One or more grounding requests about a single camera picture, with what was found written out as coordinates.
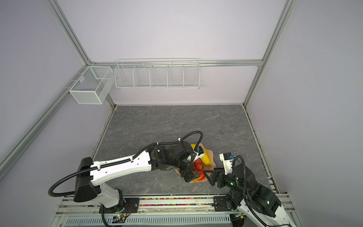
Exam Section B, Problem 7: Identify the small white mesh basket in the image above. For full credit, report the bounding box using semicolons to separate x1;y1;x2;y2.
70;66;115;105

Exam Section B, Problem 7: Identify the aluminium front rail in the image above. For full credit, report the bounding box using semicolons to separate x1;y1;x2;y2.
55;194;296;218

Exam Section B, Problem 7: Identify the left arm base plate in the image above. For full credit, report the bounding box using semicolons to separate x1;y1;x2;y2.
99;197;140;214

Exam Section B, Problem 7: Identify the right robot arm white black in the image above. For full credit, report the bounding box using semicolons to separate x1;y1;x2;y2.
204;164;296;227

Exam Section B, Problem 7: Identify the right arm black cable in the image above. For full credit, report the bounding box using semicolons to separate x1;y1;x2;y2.
232;155;293;227

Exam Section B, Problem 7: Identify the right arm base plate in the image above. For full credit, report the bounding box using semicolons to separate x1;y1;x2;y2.
212;195;243;212

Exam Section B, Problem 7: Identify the white vented strip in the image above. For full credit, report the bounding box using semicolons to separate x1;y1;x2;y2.
64;214;232;227

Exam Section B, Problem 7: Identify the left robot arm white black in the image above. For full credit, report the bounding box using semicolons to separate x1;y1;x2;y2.
73;140;205;208

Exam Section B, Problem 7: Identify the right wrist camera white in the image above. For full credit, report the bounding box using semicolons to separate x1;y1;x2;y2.
219;152;234;175

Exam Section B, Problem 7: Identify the long white wire basket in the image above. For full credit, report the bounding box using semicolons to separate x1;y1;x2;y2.
114;58;200;89

